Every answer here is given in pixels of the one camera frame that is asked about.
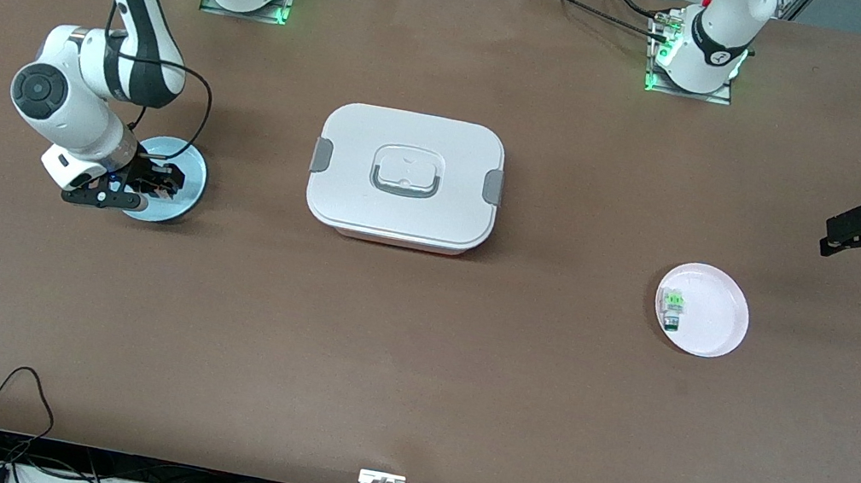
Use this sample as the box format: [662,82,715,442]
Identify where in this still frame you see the light blue round plate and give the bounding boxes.
[116,130,212,230]

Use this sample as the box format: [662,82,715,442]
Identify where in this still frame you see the white lunch box grey latches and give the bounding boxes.
[300,96,514,262]

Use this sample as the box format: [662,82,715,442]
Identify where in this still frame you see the black looped thin cable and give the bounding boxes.
[0,363,63,483]

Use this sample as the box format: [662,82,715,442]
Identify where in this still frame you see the black braided table cable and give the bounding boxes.
[514,0,681,44]

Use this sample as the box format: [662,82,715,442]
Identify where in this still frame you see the light pink round plate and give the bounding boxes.
[648,257,758,364]

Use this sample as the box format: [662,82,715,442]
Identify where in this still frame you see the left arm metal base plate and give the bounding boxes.
[640,9,747,107]

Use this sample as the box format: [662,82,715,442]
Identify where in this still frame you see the green and white switch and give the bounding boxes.
[657,285,689,335]

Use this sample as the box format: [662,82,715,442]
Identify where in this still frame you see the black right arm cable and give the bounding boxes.
[88,1,226,168]

